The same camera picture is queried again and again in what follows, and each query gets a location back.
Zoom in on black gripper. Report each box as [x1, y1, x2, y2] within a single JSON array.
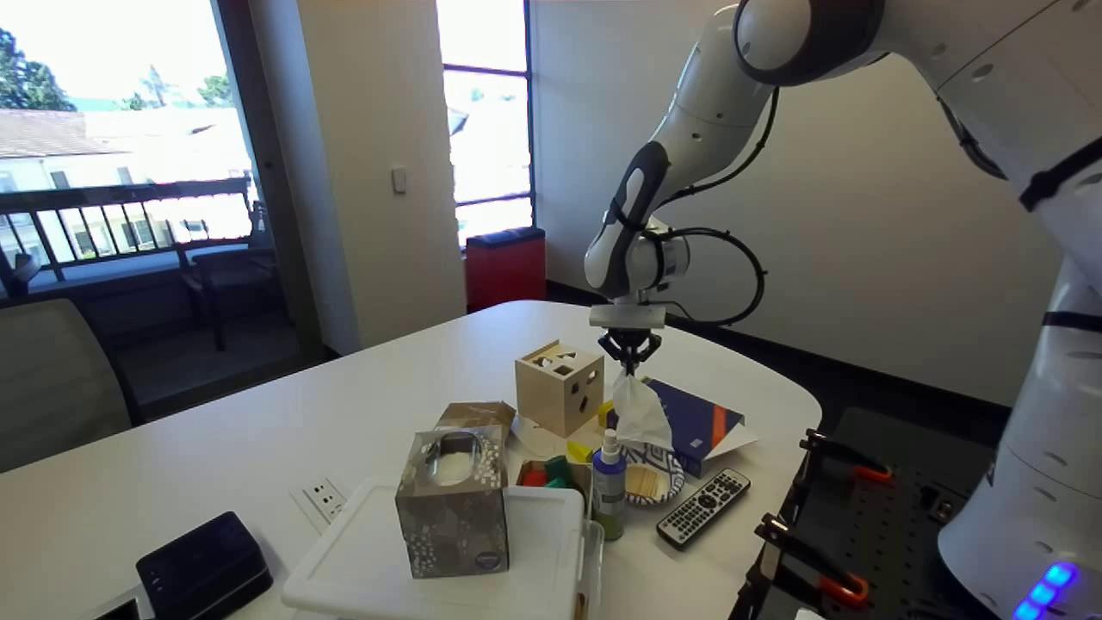
[[600, 327, 662, 376]]

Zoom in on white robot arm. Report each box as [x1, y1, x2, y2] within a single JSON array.
[[586, 0, 1102, 620]]

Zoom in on blue book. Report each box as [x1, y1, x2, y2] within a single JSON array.
[[651, 380, 752, 474]]

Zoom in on wooden shape sorter box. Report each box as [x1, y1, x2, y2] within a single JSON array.
[[513, 341, 603, 435]]

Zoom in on small sanitizer bottle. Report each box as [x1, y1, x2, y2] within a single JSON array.
[[587, 430, 626, 540]]

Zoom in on round patterned plate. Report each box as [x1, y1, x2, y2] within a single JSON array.
[[623, 444, 685, 507]]

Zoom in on colourful toy blocks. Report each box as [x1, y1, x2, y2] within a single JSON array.
[[517, 453, 586, 490]]

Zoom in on red bin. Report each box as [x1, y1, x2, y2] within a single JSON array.
[[464, 226, 547, 310]]

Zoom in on black remote control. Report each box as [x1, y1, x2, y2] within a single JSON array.
[[654, 469, 749, 552]]

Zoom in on upper orange black clamp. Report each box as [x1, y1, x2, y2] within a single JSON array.
[[801, 430, 895, 486]]

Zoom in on orange black clamp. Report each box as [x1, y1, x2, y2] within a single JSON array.
[[752, 513, 871, 608], [801, 430, 895, 486]]

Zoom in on grey tissue box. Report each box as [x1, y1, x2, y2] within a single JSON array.
[[397, 427, 510, 577]]

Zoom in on lower orange black clamp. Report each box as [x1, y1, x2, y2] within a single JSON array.
[[752, 513, 871, 608]]

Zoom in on table power outlet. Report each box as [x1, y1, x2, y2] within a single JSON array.
[[299, 478, 344, 523]]

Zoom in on dark patio chair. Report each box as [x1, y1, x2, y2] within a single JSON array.
[[175, 198, 282, 352]]

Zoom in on black tablet device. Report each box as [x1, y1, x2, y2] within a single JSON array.
[[134, 513, 272, 620]]

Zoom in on grey chair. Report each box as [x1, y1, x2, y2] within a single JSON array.
[[0, 296, 134, 473]]

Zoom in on wall light switch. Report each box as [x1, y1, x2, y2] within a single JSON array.
[[389, 165, 408, 195]]

